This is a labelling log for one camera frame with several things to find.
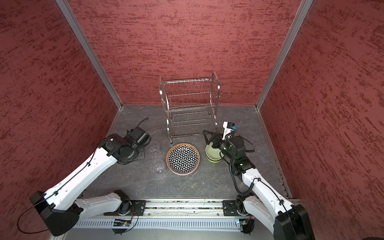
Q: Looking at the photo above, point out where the blue floral white bowl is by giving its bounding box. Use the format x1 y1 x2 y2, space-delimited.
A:
206 156 222 161

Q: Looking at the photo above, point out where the aluminium corner post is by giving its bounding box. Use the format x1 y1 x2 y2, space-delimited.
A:
56 0 124 111
256 0 313 111

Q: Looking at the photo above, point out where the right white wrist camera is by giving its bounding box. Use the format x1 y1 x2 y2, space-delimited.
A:
223 121 237 140

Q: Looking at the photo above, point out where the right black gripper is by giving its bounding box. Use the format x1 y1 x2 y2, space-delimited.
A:
203 130 237 161

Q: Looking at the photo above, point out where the clear glass cup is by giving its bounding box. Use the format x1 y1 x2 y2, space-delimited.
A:
146 141 161 158
150 160 166 175

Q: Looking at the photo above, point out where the base circuit board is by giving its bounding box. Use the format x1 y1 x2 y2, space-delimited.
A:
238 219 255 235
112 219 134 235

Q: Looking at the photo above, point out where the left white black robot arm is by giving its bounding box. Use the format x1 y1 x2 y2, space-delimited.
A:
30 126 152 237

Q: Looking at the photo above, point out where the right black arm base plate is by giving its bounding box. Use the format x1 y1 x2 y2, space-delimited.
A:
222 199 264 217

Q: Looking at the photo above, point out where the right aluminium corner post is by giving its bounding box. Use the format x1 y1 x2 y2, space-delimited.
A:
256 0 313 111

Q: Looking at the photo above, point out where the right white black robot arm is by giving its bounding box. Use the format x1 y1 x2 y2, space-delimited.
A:
203 130 315 240

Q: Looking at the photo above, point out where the lime green bowl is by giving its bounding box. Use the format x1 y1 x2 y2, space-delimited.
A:
208 159 222 164

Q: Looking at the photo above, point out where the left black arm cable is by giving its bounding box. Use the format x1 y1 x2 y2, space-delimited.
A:
16 117 150 235

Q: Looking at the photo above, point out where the white patterned deep plate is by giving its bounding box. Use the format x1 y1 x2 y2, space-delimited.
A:
166 143 201 176

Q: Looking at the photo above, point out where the pale green bowl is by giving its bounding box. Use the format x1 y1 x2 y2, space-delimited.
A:
205 143 222 158

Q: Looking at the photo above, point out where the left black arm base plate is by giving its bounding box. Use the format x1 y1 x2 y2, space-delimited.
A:
104 200 147 217

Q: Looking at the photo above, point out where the aluminium front rail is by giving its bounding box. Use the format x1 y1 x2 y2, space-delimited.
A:
75 199 268 232

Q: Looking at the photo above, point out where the right base circuit board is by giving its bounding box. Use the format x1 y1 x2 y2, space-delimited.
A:
238 219 255 235

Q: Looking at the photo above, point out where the steel two-tier dish rack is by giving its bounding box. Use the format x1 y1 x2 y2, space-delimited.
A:
159 72 221 143

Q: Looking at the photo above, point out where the right black corrugated cable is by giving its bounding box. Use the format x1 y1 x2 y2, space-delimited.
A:
218 134 262 196

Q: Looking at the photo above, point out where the left aluminium corner post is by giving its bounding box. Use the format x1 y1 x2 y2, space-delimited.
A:
56 0 124 111

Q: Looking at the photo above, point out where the left base circuit board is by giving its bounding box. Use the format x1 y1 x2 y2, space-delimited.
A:
112 219 134 235

